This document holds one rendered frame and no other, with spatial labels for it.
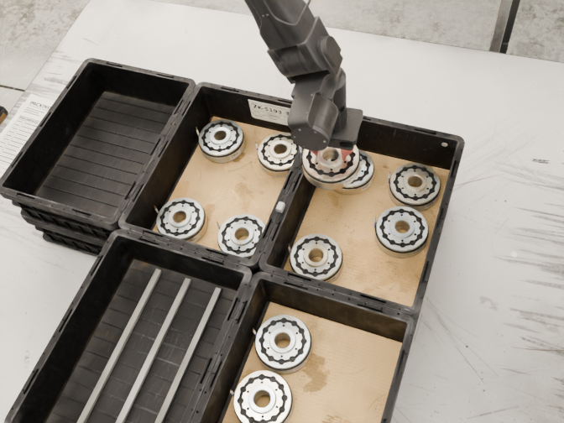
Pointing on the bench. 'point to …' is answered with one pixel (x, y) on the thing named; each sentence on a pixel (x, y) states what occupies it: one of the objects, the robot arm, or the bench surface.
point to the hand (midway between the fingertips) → (330, 152)
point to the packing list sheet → (21, 128)
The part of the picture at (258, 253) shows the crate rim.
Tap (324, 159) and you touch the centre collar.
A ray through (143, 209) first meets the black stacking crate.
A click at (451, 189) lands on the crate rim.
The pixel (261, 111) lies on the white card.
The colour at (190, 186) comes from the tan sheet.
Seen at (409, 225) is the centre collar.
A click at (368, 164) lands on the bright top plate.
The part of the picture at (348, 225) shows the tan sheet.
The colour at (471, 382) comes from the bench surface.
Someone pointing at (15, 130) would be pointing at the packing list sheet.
